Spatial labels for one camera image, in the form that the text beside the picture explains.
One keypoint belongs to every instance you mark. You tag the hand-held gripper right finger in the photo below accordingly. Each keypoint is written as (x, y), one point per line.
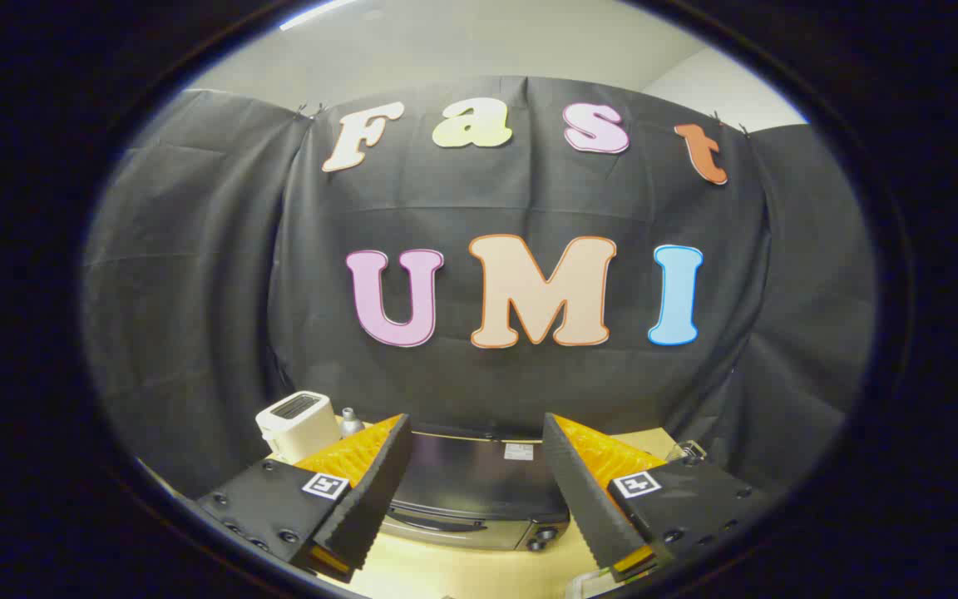
(583, 491)

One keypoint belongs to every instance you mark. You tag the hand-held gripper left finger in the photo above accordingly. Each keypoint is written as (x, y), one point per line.
(367, 491)

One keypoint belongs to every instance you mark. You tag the black toaster oven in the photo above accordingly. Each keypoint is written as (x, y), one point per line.
(471, 478)

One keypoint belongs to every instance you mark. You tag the white slot toaster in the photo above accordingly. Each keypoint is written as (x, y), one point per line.
(296, 428)

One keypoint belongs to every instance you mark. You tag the silver bottle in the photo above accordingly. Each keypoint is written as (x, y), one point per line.
(351, 424)

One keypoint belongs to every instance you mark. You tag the clear glass holder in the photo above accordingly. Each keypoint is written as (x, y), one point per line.
(688, 452)

